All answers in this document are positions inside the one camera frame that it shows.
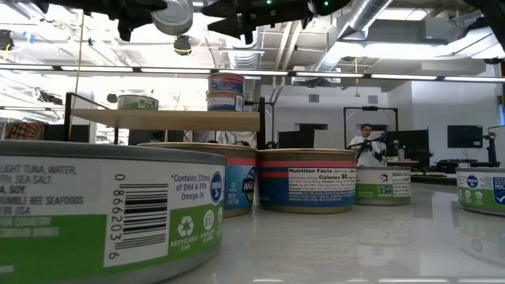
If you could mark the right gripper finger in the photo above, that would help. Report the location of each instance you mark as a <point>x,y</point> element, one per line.
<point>234,27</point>
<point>225,10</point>

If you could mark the green label tuna can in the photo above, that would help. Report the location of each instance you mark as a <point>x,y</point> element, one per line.
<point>138,102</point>
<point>173,17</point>
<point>382,189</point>
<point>481,193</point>
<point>79,221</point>

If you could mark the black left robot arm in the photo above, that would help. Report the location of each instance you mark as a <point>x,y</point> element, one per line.
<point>59,4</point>

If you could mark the black background robot arm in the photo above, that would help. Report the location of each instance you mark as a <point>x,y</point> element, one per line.
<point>365,146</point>

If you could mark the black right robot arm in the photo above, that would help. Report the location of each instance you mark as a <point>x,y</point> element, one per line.
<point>331,6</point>

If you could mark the long ceiling light strip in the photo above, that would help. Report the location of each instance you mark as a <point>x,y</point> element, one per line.
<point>327,75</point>

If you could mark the small black ceiling dome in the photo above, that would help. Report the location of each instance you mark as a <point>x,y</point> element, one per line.
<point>112,98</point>

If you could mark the person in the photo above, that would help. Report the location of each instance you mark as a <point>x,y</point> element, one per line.
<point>367,132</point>
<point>242,143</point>

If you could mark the black partition panel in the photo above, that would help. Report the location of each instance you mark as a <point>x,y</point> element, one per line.
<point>296,140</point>

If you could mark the red patterned cloth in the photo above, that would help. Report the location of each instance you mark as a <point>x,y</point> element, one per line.
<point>25,131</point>

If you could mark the black equipment stand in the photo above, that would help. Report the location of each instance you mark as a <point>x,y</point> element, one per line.
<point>492,150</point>

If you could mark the corrugated silver air duct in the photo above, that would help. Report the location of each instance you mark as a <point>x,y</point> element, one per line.
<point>252,59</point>

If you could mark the smooth silver air duct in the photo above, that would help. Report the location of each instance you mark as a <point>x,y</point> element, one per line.
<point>355,27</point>

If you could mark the grey wall vent grille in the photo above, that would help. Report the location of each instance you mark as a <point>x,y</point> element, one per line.
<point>314,98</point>
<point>372,99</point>

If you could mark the wooden shelf with black frame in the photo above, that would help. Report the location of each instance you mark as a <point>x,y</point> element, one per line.
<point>165,120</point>

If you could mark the black station frame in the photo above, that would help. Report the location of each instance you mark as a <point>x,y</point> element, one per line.
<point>371,108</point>

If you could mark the black wall monitor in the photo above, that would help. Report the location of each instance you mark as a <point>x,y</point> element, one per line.
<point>465,137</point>

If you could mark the black aluminium table frame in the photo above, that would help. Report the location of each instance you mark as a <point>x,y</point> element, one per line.
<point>434,179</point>

